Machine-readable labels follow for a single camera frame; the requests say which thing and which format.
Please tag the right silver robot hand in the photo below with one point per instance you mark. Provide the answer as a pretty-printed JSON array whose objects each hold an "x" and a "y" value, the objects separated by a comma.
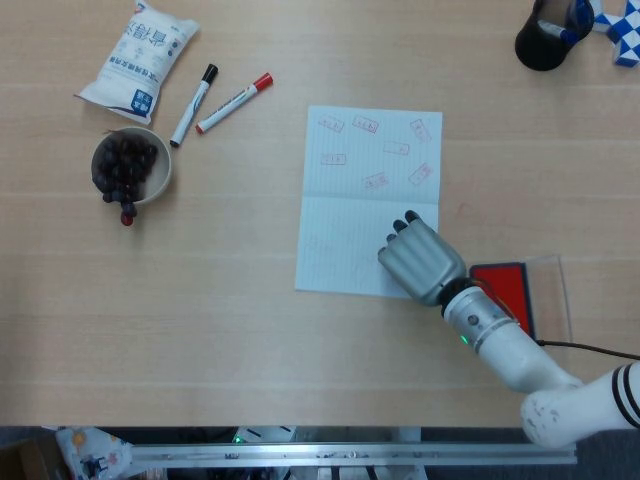
[{"x": 425, "y": 265}]

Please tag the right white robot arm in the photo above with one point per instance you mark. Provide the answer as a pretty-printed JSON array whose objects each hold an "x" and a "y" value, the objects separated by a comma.
[{"x": 515, "y": 355}]

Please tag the red ink pad black case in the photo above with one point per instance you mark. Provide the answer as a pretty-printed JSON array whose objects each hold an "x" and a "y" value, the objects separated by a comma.
[{"x": 500, "y": 280}]

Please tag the white paper sheet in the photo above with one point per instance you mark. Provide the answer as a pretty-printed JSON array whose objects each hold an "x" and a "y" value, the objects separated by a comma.
[{"x": 350, "y": 225}]

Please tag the clear plastic ink pad lid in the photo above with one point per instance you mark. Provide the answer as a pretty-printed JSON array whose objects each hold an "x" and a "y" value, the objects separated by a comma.
[{"x": 550, "y": 300}]

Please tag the black mesh pen holder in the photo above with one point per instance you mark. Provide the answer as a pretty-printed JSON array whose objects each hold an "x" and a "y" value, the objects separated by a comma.
[{"x": 540, "y": 50}]

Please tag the red cap whiteboard marker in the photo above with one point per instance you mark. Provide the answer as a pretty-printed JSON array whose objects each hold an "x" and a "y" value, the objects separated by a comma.
[{"x": 232, "y": 104}]

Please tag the blue white pen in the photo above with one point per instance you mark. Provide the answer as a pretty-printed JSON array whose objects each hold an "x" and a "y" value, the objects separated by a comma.
[{"x": 567, "y": 35}]

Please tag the beige bowl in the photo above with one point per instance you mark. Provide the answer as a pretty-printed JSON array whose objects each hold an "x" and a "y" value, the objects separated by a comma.
[{"x": 162, "y": 175}]

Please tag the black cap whiteboard marker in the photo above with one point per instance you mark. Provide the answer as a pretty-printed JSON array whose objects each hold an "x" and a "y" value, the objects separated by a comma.
[{"x": 192, "y": 107}]

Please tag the blue white snake cube toy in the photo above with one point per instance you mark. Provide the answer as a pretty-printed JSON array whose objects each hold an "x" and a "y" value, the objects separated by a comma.
[{"x": 625, "y": 45}]

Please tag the small red grape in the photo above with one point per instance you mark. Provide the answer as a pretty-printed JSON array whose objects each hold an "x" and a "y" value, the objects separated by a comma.
[{"x": 127, "y": 218}]

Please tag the dark grape bunch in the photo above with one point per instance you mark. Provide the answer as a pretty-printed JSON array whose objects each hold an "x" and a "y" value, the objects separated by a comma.
[{"x": 122, "y": 165}]

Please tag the white salt bag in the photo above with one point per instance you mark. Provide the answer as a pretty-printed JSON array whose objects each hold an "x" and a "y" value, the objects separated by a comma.
[{"x": 140, "y": 60}]

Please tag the colourful printed plastic bag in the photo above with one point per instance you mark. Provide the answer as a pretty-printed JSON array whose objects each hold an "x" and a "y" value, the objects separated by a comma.
[{"x": 90, "y": 450}]

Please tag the brown carton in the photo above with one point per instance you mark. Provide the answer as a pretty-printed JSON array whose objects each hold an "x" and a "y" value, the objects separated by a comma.
[{"x": 20, "y": 460}]

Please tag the aluminium rail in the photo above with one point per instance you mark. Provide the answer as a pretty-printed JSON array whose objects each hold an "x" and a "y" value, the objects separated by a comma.
[{"x": 350, "y": 455}]

